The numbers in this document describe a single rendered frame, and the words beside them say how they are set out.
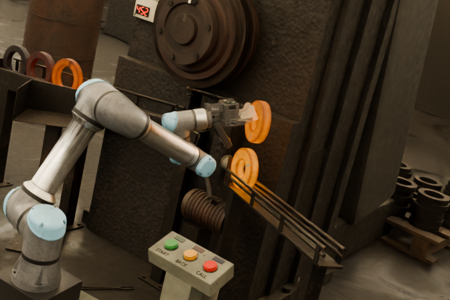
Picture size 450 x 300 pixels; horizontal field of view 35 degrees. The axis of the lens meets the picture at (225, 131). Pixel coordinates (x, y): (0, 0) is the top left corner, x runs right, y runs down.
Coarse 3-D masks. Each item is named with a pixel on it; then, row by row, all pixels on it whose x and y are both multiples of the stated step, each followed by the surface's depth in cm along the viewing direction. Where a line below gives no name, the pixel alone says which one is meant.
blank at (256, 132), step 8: (256, 104) 258; (264, 104) 255; (256, 112) 258; (264, 112) 253; (256, 120) 263; (264, 120) 252; (248, 128) 262; (256, 128) 256; (264, 128) 252; (248, 136) 261; (256, 136) 255; (264, 136) 254
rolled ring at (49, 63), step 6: (36, 54) 348; (42, 54) 345; (48, 54) 346; (30, 60) 351; (36, 60) 351; (48, 60) 343; (30, 66) 351; (48, 66) 343; (30, 72) 352; (48, 72) 344; (48, 78) 344
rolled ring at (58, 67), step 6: (60, 60) 339; (66, 60) 336; (72, 60) 336; (54, 66) 342; (60, 66) 339; (72, 66) 334; (78, 66) 335; (54, 72) 342; (60, 72) 343; (72, 72) 335; (78, 72) 334; (54, 78) 342; (60, 78) 344; (78, 78) 333; (60, 84) 343; (78, 84) 334
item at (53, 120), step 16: (32, 80) 311; (16, 96) 293; (32, 96) 313; (48, 96) 313; (64, 96) 313; (16, 112) 298; (32, 112) 309; (48, 112) 313; (64, 112) 315; (48, 128) 303; (48, 144) 305; (16, 240) 319
